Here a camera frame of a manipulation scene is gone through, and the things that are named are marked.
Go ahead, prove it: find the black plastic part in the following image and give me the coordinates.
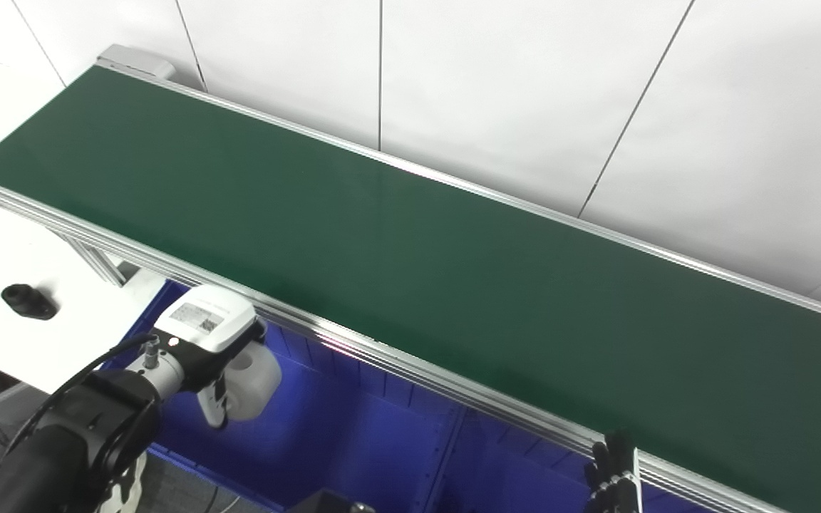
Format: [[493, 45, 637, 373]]
[[1, 284, 58, 321]]

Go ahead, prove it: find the black robot torso part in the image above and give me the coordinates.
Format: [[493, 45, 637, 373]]
[[296, 490, 376, 513]]

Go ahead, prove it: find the grey conveyor end cover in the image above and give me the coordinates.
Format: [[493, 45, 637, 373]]
[[96, 44, 175, 81]]

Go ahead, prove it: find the aluminium conveyor leg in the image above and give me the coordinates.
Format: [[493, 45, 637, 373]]
[[61, 235, 128, 287]]

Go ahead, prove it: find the white cylindrical plastic part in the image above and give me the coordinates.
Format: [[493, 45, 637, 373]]
[[224, 344, 284, 423]]

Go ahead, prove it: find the green conveyor belt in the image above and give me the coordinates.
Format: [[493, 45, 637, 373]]
[[0, 61, 821, 513]]

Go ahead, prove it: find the blue plastic bin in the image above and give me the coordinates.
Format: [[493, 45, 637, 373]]
[[425, 410, 711, 513], [100, 280, 465, 513]]

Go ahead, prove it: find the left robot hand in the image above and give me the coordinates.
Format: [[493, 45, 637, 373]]
[[154, 285, 267, 430]]

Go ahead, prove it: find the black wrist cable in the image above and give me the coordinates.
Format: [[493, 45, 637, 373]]
[[8, 333, 162, 457]]

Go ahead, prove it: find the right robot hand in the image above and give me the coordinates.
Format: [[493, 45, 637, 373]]
[[585, 430, 644, 513]]

